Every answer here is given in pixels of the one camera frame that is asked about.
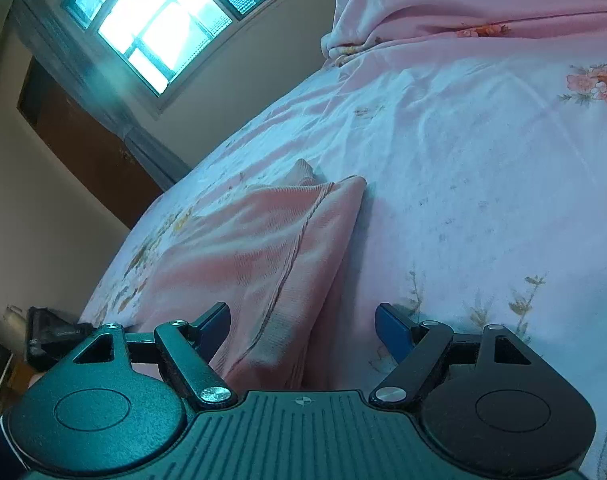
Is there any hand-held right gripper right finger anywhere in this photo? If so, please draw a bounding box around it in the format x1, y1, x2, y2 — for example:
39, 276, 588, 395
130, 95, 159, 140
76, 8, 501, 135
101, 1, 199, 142
368, 302, 540, 407

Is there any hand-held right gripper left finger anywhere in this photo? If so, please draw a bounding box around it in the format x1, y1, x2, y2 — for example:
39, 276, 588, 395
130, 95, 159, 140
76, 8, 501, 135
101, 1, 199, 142
72, 302, 238, 409

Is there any pink knit garment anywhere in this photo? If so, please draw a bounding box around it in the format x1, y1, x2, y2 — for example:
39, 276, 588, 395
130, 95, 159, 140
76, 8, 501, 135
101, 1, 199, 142
134, 158, 367, 392

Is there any floral bed sheet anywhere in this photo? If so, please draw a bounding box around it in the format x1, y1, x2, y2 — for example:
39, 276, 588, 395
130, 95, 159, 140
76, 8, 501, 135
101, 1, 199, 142
78, 10, 607, 480

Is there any grey curtain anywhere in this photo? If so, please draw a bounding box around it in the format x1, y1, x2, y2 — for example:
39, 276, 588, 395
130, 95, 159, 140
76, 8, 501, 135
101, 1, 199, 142
8, 0, 192, 187

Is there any window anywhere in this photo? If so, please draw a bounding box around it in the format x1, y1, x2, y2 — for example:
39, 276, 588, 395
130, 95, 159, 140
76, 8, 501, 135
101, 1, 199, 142
61, 0, 345, 113

